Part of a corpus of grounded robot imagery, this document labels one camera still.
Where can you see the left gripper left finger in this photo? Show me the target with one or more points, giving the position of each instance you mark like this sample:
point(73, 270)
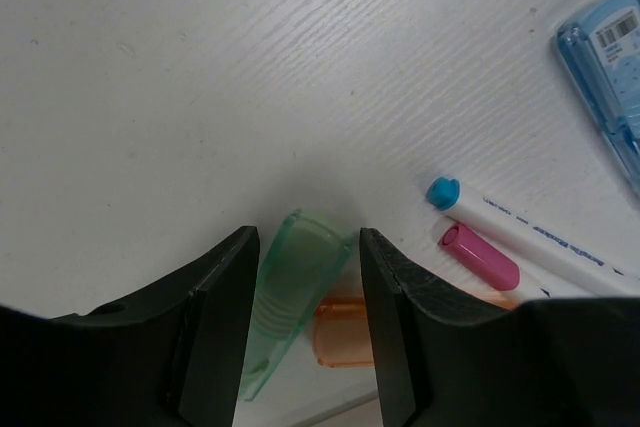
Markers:
point(169, 354)

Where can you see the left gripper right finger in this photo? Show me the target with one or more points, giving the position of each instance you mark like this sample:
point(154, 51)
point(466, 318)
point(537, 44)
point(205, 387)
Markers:
point(446, 358)

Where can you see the blue capped white marker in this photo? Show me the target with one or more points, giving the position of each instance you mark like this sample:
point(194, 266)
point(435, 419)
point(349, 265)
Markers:
point(530, 239)

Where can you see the pink capped white marker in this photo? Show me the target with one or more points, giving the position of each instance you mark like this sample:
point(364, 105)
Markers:
point(491, 266)

